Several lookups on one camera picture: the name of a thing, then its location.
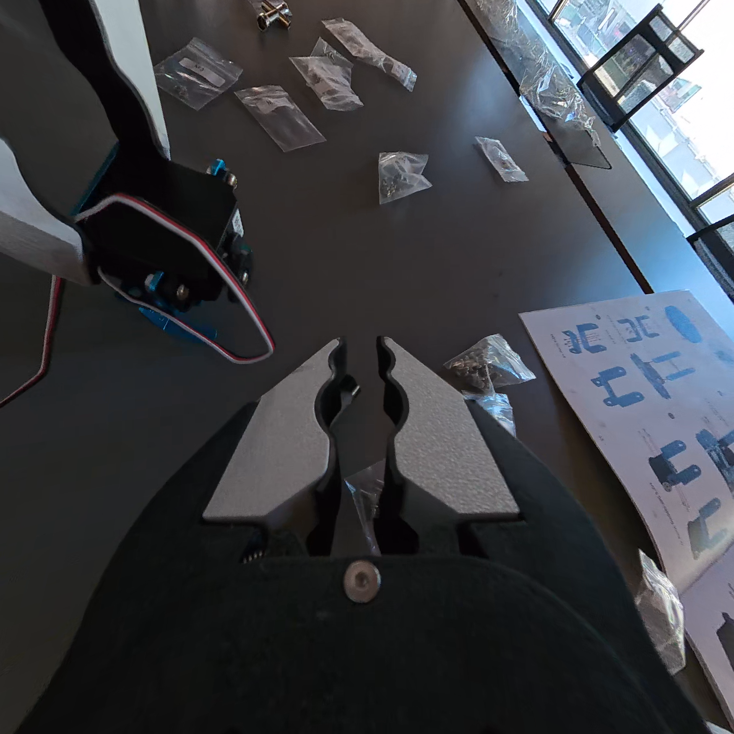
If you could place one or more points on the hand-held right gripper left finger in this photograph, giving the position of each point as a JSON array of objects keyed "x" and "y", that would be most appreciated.
[{"x": 269, "y": 459}]

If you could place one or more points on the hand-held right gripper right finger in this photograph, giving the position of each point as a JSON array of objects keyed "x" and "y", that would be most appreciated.
[{"x": 453, "y": 459}]

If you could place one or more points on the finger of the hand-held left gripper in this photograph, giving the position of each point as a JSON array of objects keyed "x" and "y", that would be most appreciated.
[
  {"x": 126, "y": 57},
  {"x": 28, "y": 241}
]

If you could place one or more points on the servo with blue bracket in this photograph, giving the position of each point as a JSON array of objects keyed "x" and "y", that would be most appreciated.
[{"x": 172, "y": 218}]

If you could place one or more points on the dark grey desk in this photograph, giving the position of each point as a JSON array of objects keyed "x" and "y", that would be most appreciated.
[{"x": 401, "y": 258}]

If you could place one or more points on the clear plastic screw bag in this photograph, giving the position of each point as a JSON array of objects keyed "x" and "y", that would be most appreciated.
[
  {"x": 401, "y": 178},
  {"x": 499, "y": 410},
  {"x": 659, "y": 613},
  {"x": 281, "y": 117},
  {"x": 364, "y": 493},
  {"x": 195, "y": 71},
  {"x": 327, "y": 80}
]

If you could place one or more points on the clear bag of metal nuts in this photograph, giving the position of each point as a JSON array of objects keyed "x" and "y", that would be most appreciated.
[{"x": 481, "y": 367}]

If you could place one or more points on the small brass wrench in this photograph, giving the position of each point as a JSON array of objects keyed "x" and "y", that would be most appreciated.
[{"x": 272, "y": 17}]

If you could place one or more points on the instruction booklet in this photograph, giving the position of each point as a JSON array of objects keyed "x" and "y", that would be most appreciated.
[{"x": 619, "y": 373}]

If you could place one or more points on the long clear screw bag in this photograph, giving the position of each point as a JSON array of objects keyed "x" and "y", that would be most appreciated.
[{"x": 367, "y": 51}]

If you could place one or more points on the small clear bag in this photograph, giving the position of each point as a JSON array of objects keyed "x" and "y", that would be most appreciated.
[{"x": 499, "y": 158}]

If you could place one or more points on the black mesh chair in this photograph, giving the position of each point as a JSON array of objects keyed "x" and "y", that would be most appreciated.
[
  {"x": 717, "y": 252},
  {"x": 636, "y": 69}
]

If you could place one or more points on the crumpled clear plastic film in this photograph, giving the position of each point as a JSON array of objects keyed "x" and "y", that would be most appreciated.
[{"x": 545, "y": 80}]

